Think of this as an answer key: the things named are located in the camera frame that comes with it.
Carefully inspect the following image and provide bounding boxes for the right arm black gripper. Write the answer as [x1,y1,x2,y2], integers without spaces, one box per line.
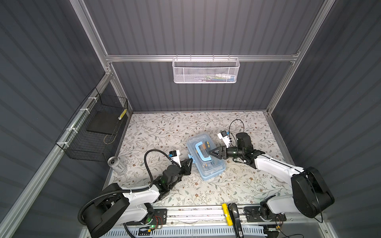
[209,145,244,160]

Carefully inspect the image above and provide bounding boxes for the light blue toolbox base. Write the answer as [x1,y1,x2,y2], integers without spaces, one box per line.
[188,154,226,180]

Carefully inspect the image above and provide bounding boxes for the yellow black screwdriver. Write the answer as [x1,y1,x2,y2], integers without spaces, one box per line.
[201,141,210,150]

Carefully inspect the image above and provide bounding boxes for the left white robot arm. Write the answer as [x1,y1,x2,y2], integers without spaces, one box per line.
[77,149,193,238]

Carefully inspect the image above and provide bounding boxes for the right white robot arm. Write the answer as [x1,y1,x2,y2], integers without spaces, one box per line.
[208,131,335,221]

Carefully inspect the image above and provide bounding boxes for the yellow tube in basket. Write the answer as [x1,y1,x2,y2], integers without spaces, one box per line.
[118,109,128,120]

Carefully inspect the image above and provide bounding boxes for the black foam pad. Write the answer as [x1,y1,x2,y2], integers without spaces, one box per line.
[86,111,122,135]

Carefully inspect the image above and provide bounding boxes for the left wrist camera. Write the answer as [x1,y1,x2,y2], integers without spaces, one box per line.
[169,150,181,168]

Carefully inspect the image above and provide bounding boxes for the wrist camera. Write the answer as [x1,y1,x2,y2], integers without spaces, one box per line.
[217,131,232,148]
[169,150,181,168]

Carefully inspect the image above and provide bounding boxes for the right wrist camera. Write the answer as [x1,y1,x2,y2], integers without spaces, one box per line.
[217,131,232,148]

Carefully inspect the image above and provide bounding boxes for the black handle tool on rail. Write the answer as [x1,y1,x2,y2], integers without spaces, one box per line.
[228,203,244,238]

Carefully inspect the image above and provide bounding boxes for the yellow marker on rail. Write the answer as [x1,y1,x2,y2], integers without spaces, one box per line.
[221,203,233,226]

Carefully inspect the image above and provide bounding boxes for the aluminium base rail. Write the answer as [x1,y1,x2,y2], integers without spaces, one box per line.
[153,204,318,226]

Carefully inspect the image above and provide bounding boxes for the white wire mesh basket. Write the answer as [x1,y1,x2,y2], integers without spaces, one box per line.
[172,57,240,84]

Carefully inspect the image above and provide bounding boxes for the black wire basket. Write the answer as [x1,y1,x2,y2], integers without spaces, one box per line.
[56,89,129,162]

